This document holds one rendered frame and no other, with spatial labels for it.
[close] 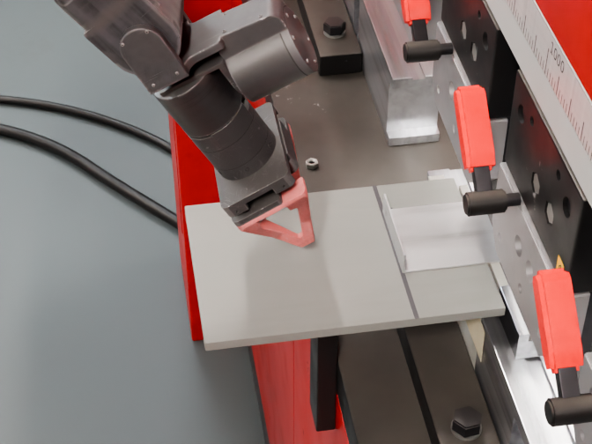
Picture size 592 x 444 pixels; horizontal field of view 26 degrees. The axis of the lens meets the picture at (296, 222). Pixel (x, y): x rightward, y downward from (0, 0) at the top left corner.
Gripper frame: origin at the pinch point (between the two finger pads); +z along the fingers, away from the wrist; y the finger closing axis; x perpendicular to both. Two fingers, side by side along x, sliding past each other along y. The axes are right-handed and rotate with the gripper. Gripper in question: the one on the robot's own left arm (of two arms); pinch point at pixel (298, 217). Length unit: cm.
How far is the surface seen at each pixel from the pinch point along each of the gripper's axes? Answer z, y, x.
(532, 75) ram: -14.1, -14.4, -24.3
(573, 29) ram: -20.6, -19.9, -27.9
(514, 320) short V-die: 11.1, -12.3, -13.0
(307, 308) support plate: 2.6, -8.2, 2.1
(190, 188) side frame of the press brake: 55, 83, 37
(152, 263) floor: 85, 105, 62
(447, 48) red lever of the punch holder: -6.3, 3.2, -18.8
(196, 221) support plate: -1.4, 4.7, 9.4
